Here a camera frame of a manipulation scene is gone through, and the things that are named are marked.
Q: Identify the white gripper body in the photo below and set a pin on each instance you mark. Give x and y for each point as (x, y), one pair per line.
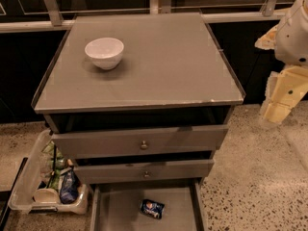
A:
(293, 39)

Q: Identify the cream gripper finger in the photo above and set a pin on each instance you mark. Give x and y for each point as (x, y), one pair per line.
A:
(268, 40)
(284, 90)

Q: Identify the blue pepsi can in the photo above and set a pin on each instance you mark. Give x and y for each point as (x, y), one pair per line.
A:
(152, 208)

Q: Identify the grey drawer cabinet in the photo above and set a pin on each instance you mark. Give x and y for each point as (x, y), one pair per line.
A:
(171, 75)

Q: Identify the grey top drawer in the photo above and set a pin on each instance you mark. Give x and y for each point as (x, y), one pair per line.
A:
(100, 144)

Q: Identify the grey drawer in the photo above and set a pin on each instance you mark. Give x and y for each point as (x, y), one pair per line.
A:
(100, 144)
(166, 205)
(134, 172)

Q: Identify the top drawer knob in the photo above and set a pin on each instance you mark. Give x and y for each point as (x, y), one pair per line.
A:
(144, 145)

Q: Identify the grey middle drawer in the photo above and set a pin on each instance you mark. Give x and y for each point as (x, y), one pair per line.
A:
(134, 172)

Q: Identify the grey bottom drawer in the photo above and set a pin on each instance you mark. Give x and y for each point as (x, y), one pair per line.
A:
(166, 205)

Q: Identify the white ceramic bowl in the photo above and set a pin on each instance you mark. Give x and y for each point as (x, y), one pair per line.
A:
(105, 53)

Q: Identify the blue snack bag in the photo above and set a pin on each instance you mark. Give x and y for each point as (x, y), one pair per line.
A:
(69, 187)

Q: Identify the green snack packets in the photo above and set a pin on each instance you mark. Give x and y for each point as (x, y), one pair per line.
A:
(52, 166)

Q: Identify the white cup in bin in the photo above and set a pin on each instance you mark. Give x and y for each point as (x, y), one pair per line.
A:
(47, 196)

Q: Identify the metal railing bar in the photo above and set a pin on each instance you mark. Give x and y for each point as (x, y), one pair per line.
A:
(40, 26)

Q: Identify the clear plastic storage bin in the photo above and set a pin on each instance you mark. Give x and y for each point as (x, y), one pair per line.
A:
(22, 197)

